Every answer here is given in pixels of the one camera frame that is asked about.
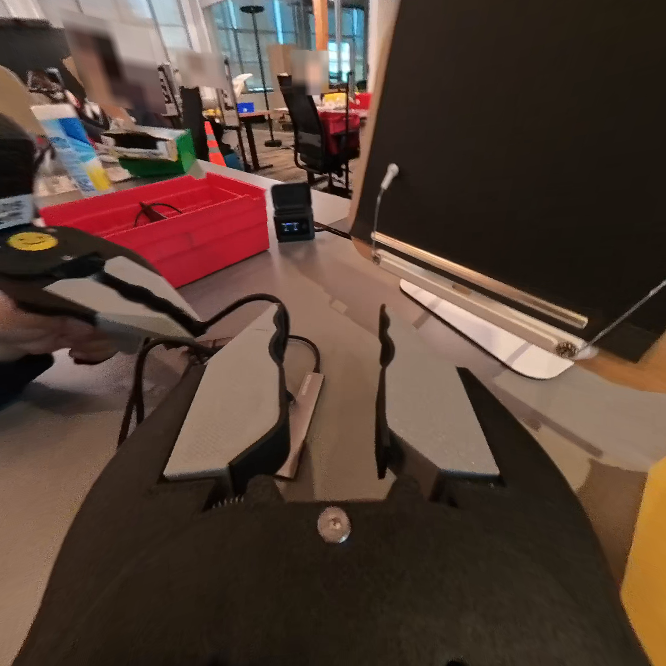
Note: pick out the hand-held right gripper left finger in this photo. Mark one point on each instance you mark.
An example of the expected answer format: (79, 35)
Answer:
(229, 416)

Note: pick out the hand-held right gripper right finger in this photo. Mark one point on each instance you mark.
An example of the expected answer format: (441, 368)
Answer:
(437, 421)

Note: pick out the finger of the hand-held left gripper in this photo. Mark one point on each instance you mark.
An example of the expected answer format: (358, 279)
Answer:
(130, 320)
(151, 283)

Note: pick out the red plastic bin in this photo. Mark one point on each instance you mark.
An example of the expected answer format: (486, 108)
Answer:
(208, 239)

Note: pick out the silver usb hub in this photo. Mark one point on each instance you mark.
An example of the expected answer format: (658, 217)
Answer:
(304, 416)

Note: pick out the person's left hand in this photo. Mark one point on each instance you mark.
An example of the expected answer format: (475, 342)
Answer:
(47, 335)

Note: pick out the white board stand base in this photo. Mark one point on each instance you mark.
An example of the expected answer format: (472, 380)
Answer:
(494, 338)

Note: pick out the blue white packet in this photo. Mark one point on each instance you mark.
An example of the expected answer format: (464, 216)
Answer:
(78, 151)

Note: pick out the green cardboard box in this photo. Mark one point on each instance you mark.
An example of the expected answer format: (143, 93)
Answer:
(156, 166)

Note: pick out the orange traffic cone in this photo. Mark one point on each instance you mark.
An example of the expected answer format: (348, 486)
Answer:
(212, 145)

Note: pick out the small black display device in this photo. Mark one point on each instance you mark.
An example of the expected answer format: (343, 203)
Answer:
(291, 208)

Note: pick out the printed tag sign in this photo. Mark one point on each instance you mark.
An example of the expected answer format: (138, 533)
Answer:
(167, 91)

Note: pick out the black office chair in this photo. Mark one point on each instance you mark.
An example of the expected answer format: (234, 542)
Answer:
(309, 125)

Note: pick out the red storage crate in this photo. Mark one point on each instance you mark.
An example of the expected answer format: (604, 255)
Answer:
(341, 122)

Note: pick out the yellow plastic container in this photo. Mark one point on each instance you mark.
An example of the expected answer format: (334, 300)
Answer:
(648, 572)

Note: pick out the black board with wooden edge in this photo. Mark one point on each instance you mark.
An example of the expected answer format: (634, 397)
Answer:
(520, 156)

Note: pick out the black floor lamp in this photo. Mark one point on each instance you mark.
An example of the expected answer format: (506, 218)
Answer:
(252, 9)

